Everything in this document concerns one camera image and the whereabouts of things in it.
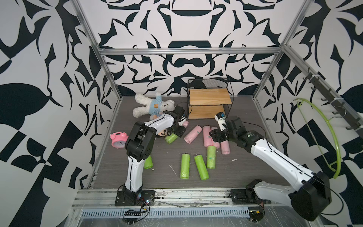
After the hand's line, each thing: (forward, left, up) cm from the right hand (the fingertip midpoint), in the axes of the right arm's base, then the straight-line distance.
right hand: (215, 129), depth 82 cm
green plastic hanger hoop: (-24, -44, +8) cm, 51 cm away
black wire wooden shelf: (+32, -2, -2) cm, 32 cm away
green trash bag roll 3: (-16, +17, -14) cm, 27 cm away
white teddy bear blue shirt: (+23, +39, -8) cm, 46 cm away
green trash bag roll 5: (-11, +2, -13) cm, 17 cm away
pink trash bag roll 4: (-5, -8, -14) cm, 17 cm away
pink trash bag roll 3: (-3, -2, -13) cm, 14 cm away
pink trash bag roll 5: (+12, +16, -13) cm, 24 cm away
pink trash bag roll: (+4, +12, -13) cm, 18 cm away
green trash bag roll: (0, +26, -12) cm, 29 cm away
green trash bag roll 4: (-17, +8, -13) cm, 23 cm away
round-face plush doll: (+5, +30, -12) cm, 33 cm away
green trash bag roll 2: (-14, +38, -13) cm, 43 cm away
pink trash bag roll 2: (+1, +3, -13) cm, 13 cm away
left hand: (+9, +22, -14) cm, 28 cm away
